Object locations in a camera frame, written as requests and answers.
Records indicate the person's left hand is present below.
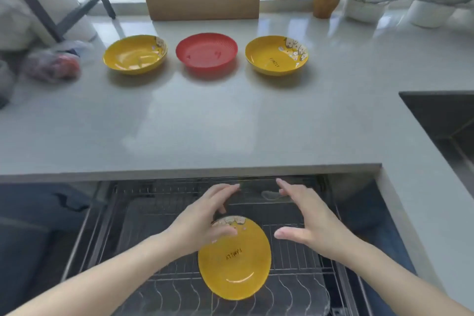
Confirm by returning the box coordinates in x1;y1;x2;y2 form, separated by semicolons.
163;183;241;259

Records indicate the person's right hand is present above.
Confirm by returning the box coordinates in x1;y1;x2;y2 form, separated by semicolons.
273;178;358;265

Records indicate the yellow plate with cartoon print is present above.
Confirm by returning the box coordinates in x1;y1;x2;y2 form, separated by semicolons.
198;215;272;301

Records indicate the person's left forearm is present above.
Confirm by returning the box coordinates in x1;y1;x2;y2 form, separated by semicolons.
0;232;182;316

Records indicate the person's right forearm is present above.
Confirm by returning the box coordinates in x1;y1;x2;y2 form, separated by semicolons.
335;242;474;316

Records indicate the grey drip tray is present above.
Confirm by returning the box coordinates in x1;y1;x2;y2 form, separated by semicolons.
113;197;331;316

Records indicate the yellow bowl with cartoon print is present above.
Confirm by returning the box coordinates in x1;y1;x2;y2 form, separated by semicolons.
103;35;168;76
245;35;309;77

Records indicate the red plastic plate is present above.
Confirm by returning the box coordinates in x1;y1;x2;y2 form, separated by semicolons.
176;33;238;70

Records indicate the dark kitchen sink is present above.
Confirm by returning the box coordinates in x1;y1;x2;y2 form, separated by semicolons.
398;91;474;199

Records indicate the wooden mortar cup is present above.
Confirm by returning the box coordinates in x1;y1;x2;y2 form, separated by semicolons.
313;0;345;19

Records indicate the white ceramic bowl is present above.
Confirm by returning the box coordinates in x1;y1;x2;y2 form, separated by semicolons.
342;0;390;24

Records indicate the clear plastic bag with produce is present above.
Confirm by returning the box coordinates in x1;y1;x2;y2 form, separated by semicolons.
21;40;95;84

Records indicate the white bundled cloth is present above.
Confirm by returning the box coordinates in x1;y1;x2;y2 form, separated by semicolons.
0;0;98;52

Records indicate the metal wire dish drawer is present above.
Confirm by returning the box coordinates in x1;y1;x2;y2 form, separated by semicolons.
61;175;371;316

